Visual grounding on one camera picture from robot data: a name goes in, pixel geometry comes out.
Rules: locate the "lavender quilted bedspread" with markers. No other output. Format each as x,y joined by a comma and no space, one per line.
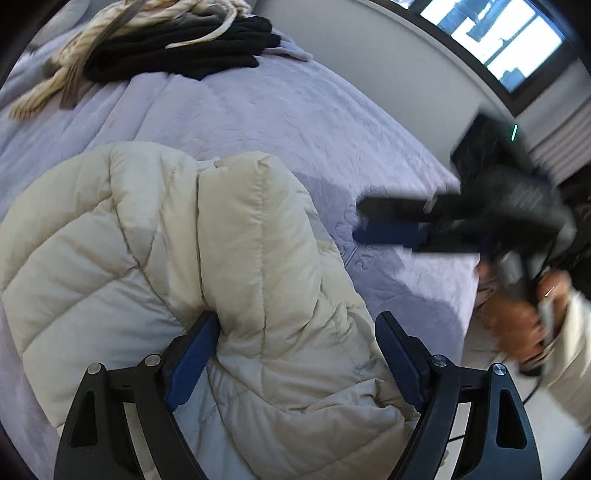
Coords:
277,120

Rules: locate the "dark framed window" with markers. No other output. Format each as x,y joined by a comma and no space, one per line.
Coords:
498,32

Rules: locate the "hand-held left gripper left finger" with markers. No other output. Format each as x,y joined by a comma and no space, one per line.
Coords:
194,364

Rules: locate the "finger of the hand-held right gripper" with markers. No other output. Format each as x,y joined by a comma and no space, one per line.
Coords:
388,233
397,206

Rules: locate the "black folded garment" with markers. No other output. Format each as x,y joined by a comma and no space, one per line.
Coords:
184,50

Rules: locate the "beige braided knit scarf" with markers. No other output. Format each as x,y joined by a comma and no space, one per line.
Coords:
51,78

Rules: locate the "person's right hand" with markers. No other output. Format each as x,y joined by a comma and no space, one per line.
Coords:
512,323

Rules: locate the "grey pleated curtain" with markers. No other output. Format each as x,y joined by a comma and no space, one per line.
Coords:
565,143

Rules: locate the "cream white puffer jacket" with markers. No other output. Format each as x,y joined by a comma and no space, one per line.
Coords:
138,240

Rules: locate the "person's right forearm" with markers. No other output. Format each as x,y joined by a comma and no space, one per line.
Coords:
570,350

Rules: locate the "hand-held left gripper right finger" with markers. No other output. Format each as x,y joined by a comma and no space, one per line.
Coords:
399,355

